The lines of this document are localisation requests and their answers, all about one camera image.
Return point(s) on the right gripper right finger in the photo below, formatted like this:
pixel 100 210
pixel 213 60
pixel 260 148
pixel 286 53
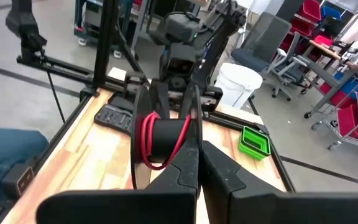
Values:
pixel 259 205

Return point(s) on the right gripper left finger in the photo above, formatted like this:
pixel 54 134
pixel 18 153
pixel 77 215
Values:
pixel 135 205

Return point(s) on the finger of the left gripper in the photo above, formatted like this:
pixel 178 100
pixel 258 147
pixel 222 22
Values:
pixel 188 102
pixel 160 99

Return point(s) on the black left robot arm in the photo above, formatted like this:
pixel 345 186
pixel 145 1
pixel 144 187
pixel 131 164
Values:
pixel 222 37

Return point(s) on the open black bit set case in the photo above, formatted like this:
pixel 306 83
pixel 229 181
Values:
pixel 113 116

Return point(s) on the white trash bin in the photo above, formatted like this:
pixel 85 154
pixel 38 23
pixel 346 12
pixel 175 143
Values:
pixel 238 84

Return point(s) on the green square plastic bin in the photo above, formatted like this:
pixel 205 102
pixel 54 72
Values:
pixel 247 149

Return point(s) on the dark mesh office chair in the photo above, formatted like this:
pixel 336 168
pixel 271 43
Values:
pixel 266 37

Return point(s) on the grey office chair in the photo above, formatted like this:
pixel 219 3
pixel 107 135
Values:
pixel 291 73

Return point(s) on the person's leg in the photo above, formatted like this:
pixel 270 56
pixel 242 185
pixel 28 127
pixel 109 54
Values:
pixel 8 149

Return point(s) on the grey work table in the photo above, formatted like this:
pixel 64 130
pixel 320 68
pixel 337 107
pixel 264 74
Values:
pixel 331 67

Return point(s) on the blue plastic bin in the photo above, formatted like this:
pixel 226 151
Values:
pixel 353 87

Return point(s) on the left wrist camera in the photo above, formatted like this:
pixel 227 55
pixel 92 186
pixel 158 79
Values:
pixel 182 65

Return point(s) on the black aluminium table frame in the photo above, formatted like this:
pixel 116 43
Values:
pixel 104 46

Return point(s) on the small black camera box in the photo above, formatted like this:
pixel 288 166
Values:
pixel 14 182

